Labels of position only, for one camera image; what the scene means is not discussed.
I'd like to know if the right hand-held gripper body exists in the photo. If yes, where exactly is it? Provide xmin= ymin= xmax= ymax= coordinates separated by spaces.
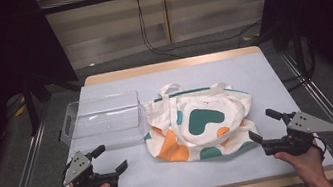
xmin=257 ymin=104 xmax=333 ymax=162

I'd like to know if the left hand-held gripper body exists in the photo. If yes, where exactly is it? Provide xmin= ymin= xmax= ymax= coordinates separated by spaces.
xmin=58 ymin=144 xmax=122 ymax=187

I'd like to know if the white patterned tote bag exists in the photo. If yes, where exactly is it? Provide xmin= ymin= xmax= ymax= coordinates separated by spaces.
xmin=135 ymin=70 xmax=263 ymax=170

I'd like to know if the person's right hand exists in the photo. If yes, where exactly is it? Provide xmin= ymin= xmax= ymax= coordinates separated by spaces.
xmin=273 ymin=144 xmax=329 ymax=187

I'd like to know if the clear plastic storage box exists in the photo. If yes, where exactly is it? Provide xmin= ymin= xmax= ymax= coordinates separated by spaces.
xmin=54 ymin=88 xmax=151 ymax=158

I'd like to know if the black metal stand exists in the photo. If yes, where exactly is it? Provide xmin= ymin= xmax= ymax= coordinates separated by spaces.
xmin=18 ymin=66 xmax=90 ymax=137
xmin=271 ymin=16 xmax=320 ymax=89

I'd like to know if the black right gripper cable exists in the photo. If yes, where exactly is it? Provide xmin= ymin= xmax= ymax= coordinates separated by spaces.
xmin=312 ymin=133 xmax=330 ymax=162

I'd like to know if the black hanging wall cable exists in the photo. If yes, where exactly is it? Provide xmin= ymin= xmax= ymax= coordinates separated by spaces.
xmin=135 ymin=0 xmax=266 ymax=64

